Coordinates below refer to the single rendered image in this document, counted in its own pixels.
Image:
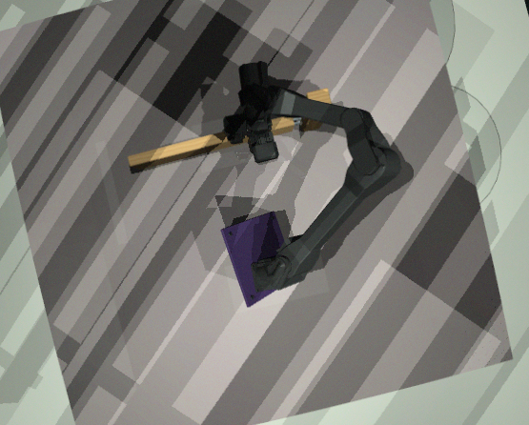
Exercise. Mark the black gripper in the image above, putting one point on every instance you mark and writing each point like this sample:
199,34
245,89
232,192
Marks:
263,145

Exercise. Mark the dark brown wooden post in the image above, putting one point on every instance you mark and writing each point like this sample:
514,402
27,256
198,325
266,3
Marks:
318,95

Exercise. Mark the brown wooden board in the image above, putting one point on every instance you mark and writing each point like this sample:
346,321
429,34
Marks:
207,143

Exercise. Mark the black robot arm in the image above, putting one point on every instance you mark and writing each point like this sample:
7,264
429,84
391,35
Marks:
374,164

